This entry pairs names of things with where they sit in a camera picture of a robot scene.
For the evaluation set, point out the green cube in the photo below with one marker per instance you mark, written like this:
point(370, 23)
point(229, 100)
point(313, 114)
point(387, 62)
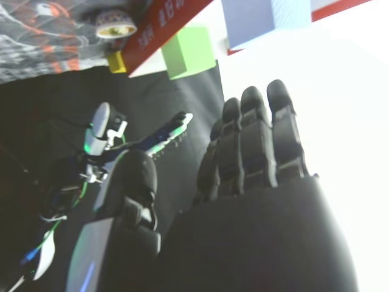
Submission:
point(190, 50)

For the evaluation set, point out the blue cube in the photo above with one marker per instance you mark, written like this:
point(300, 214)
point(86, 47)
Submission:
point(252, 21)

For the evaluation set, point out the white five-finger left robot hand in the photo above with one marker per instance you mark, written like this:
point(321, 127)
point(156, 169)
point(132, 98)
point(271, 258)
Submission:
point(249, 243)

